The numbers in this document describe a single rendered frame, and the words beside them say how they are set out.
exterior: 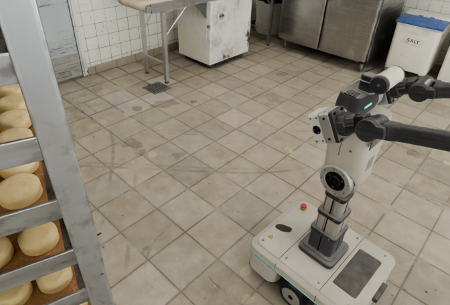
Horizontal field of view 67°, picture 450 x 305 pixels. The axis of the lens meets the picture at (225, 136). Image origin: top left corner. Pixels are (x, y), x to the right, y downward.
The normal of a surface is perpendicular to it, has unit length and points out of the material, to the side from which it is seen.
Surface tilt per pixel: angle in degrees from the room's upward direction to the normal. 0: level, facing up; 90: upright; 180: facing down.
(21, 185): 0
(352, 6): 89
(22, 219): 90
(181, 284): 0
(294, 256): 0
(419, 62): 92
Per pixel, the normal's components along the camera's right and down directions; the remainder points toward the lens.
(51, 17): 0.73, 0.40
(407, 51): -0.67, 0.39
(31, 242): 0.04, -0.83
